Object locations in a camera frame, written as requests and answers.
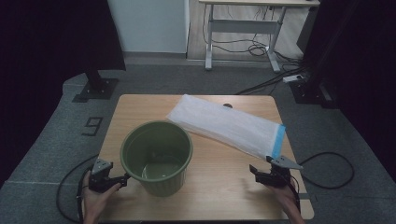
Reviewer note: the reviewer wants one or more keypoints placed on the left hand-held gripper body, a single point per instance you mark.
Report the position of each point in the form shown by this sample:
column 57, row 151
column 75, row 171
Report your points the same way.
column 101, row 179

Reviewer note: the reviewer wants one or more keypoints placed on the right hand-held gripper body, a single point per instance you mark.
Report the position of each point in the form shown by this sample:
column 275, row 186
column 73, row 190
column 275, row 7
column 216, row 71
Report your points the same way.
column 277, row 177

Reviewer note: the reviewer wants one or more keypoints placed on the green plastic trash bin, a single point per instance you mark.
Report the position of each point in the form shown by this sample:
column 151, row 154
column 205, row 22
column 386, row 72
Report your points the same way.
column 155, row 140

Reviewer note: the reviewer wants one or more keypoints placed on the white plastic bag blue edge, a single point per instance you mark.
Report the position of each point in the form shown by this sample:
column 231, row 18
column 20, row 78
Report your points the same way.
column 224, row 124

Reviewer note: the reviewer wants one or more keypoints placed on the person's right hand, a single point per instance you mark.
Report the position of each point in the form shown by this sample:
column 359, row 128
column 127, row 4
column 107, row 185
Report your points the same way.
column 286, row 199

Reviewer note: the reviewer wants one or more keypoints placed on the person's left hand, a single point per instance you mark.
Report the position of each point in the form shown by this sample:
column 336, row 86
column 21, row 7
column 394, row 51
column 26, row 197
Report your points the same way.
column 95, row 202

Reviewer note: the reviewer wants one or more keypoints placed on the grey tape floor mark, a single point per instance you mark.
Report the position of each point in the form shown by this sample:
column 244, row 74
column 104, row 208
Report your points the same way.
column 304, row 196

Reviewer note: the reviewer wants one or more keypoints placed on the dark round table grommet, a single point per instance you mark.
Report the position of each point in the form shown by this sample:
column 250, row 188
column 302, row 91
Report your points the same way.
column 228, row 105

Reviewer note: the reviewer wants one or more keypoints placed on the white power strip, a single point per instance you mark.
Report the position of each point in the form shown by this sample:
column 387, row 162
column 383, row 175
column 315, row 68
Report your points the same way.
column 292, row 78

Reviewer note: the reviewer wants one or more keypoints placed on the black curtain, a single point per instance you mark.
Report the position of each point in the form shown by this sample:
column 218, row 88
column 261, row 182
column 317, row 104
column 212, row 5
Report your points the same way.
column 358, row 62
column 46, row 46

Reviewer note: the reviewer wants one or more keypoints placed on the white desk with metal legs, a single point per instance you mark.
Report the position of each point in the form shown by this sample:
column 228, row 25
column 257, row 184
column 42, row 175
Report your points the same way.
column 243, row 26

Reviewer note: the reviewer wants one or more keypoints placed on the white partition panel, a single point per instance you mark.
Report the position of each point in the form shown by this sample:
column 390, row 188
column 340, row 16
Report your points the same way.
column 149, row 25

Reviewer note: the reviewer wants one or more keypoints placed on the black stand base plate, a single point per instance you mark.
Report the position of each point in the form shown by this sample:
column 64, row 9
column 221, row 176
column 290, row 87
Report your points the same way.
column 99, row 88
column 311, row 93

